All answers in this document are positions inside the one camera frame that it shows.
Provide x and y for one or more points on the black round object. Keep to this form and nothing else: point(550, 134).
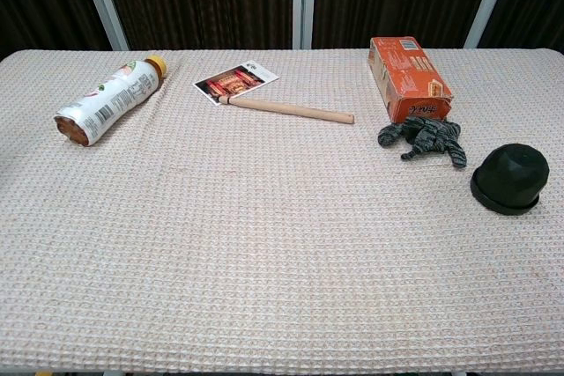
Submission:
point(511, 178)

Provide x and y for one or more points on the photo postcard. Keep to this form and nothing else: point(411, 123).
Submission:
point(240, 78)

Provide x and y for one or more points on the beige waffle tablecloth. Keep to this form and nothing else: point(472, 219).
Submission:
point(264, 239)

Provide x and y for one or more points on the orange snack box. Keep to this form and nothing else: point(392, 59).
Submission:
point(410, 76)

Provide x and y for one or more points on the grey metal partition post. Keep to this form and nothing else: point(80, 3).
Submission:
point(102, 2)
point(304, 2)
point(489, 2)

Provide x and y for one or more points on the white drink bottle orange cap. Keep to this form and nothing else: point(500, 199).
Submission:
point(114, 98)

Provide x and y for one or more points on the wooden stick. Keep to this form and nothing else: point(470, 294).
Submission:
point(286, 108)

